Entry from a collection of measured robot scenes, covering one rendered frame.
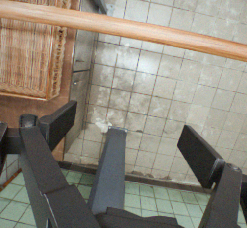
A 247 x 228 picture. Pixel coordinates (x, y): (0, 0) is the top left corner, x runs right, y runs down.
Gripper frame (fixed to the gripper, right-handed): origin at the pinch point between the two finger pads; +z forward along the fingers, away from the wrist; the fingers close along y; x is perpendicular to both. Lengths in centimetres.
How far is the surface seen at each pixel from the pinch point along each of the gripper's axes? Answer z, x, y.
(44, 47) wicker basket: 75, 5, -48
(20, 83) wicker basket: 75, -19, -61
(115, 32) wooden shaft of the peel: 12.5, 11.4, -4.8
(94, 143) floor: 132, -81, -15
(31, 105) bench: 75, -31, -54
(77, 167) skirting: 128, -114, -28
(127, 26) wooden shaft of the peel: 12.0, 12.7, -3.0
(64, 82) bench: 75, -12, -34
